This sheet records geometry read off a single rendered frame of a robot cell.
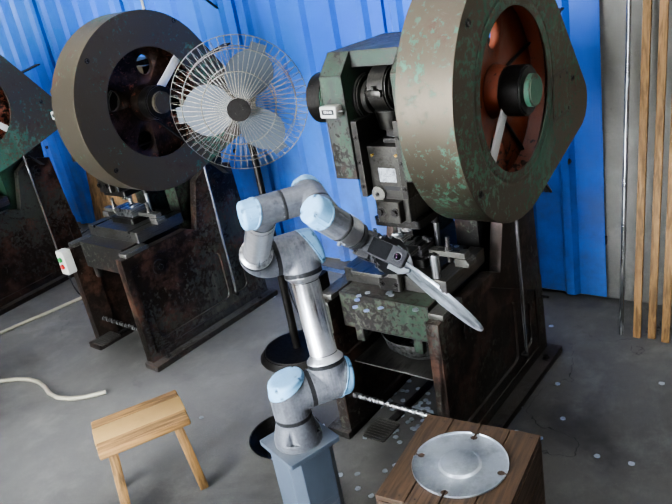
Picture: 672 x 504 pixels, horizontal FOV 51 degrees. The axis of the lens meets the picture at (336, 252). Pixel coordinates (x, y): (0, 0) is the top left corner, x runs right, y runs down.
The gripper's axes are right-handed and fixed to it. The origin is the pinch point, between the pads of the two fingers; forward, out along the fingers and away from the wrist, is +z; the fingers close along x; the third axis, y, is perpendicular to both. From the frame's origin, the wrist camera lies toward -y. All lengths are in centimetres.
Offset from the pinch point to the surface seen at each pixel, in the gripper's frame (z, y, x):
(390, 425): 77, 50, 47
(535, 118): 53, 29, -72
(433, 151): 1.8, 13.0, -33.3
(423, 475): 47, 4, 51
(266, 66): 6, 133, -62
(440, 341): 57, 28, 12
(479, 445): 61, 1, 36
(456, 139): 0.7, 5.7, -37.3
